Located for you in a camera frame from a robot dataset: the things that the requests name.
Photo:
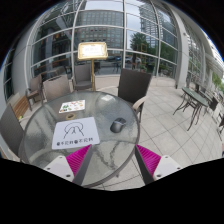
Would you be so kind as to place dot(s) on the dark chair at left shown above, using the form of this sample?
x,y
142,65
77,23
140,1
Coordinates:
x,y
11,130

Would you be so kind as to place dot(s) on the wooden menu stand sign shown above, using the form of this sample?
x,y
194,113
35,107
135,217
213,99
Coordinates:
x,y
92,51

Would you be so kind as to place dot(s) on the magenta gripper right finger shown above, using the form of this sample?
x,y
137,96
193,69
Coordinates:
x,y
153,166

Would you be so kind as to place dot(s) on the dark chair at far table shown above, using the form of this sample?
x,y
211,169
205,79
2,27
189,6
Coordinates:
x,y
212,102

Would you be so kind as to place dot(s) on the small round brown coaster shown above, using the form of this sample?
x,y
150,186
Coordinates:
x,y
70,117

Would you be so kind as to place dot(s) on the grey wicker chair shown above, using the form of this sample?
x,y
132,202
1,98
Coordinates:
x,y
82,77

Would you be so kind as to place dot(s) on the colourful menu card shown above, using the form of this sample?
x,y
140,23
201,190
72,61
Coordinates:
x,y
72,106

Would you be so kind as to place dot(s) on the round glass table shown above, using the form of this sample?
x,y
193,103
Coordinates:
x,y
109,157

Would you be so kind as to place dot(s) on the brown wicker armchair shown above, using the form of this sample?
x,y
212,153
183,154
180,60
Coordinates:
x,y
34,90

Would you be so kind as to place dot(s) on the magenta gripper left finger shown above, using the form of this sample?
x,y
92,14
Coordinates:
x,y
72,167

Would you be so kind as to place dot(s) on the beige wicker chair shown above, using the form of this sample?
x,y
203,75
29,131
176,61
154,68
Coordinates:
x,y
56,87

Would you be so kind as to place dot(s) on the dark wicker chair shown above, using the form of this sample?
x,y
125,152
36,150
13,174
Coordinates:
x,y
133,87

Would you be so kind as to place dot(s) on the black computer mouse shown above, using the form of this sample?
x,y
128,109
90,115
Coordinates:
x,y
117,125

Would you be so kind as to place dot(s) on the wooden bench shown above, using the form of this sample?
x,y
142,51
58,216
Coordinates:
x,y
19,104

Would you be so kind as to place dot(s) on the white mouse pad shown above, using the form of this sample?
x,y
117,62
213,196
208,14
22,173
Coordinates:
x,y
75,133

